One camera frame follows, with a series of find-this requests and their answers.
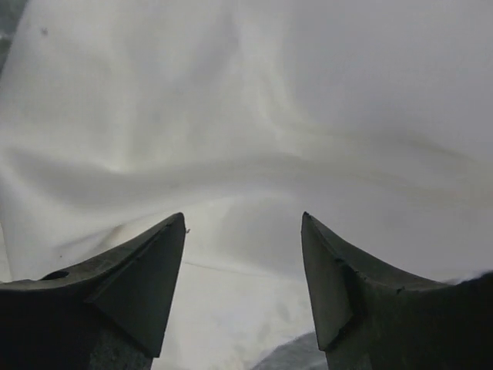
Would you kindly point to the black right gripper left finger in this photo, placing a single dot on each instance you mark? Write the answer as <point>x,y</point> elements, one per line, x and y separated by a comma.
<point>108,312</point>

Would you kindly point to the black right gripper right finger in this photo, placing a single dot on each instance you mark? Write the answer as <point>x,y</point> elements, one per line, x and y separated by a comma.
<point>371,315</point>

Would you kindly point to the cream pillowcase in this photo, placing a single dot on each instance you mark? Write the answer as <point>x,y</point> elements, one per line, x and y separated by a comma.
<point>249,118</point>

